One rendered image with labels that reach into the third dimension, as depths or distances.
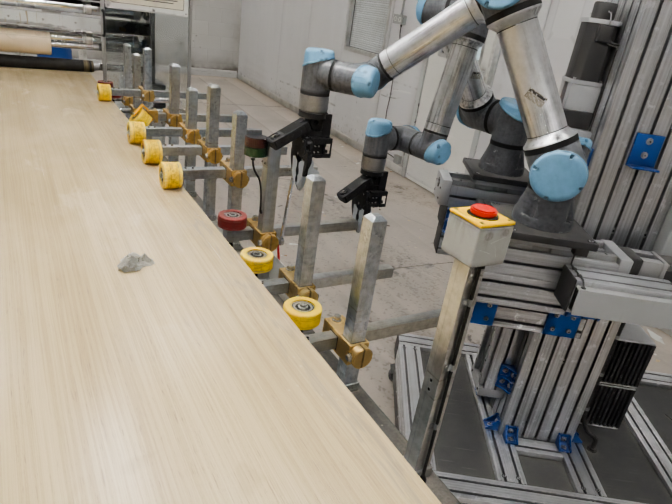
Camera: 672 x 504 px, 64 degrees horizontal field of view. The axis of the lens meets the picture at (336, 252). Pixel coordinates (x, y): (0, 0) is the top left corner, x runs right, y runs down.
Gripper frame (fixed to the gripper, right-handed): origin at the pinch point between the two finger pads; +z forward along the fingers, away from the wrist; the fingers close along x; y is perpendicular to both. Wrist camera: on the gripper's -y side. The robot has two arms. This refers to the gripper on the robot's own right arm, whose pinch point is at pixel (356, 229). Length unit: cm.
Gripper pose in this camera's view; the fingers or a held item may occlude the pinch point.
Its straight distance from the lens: 175.0
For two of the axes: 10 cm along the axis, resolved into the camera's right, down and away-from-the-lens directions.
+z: -1.4, 9.0, 4.1
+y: 8.6, -1.0, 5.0
